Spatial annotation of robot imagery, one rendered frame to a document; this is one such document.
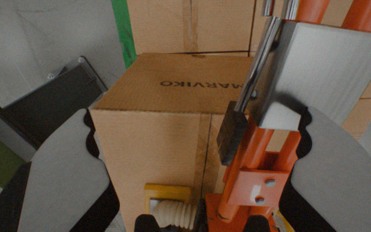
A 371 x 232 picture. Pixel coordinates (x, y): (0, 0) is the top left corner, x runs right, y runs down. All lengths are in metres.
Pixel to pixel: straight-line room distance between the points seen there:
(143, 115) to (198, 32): 0.42
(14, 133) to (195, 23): 0.69
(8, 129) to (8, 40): 0.97
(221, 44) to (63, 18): 1.02
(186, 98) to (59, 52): 1.23
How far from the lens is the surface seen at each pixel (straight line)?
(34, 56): 1.60
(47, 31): 1.48
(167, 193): 0.41
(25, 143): 0.80
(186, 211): 0.35
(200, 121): 0.30
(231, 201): 0.20
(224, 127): 0.16
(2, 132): 0.82
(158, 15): 0.65
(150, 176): 0.40
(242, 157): 0.17
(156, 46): 0.67
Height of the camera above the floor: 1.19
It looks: 58 degrees down
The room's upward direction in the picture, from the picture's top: 179 degrees counter-clockwise
